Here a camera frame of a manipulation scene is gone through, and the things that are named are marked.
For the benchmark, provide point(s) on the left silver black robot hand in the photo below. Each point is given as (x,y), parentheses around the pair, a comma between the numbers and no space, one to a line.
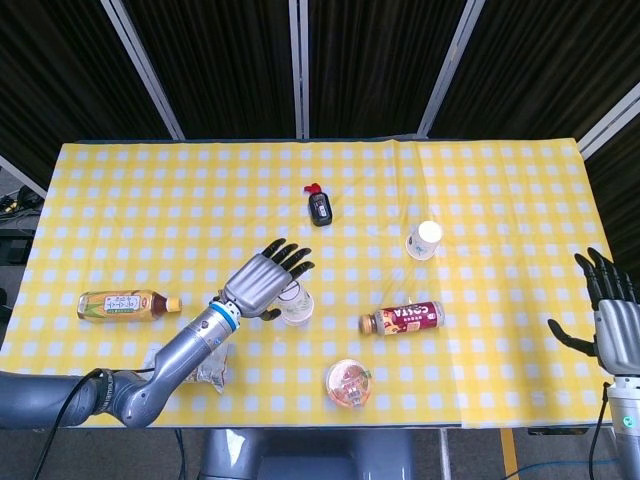
(255,285)

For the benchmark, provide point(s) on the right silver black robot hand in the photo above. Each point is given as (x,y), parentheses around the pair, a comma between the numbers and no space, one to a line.
(617,330)

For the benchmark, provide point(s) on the clear plastic cup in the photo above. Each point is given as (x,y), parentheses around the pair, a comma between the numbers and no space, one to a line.
(296,302)

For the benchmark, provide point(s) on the paper cup blue flower print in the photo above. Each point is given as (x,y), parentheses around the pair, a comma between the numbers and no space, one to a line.
(424,242)

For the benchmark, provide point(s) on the grey robot base column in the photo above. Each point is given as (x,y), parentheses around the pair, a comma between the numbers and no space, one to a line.
(300,455)

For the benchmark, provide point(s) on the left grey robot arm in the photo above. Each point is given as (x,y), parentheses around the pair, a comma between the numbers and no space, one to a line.
(190,340)

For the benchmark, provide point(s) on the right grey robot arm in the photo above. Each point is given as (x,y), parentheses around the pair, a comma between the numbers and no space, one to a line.
(625,425)

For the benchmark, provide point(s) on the yellow white checked tablecloth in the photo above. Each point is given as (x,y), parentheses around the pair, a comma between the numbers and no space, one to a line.
(200,200)

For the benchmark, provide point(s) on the orange fruit jelly cup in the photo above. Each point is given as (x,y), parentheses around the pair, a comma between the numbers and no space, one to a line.
(350,384)

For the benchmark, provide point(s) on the small black bottle red cap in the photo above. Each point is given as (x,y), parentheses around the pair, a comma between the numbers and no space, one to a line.
(320,207)

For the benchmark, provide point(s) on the tea bottle yellow label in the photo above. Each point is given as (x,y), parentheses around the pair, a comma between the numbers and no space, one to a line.
(120,305)

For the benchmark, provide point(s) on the Costa coffee bottle red label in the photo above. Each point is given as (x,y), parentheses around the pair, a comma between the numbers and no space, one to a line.
(405,319)

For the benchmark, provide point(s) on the black partition curtain panel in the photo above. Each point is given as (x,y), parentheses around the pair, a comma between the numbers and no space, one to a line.
(50,75)
(215,65)
(550,60)
(380,65)

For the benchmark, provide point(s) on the white partition frame post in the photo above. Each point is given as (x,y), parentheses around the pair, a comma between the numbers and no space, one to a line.
(447,70)
(22,175)
(145,75)
(610,120)
(299,70)

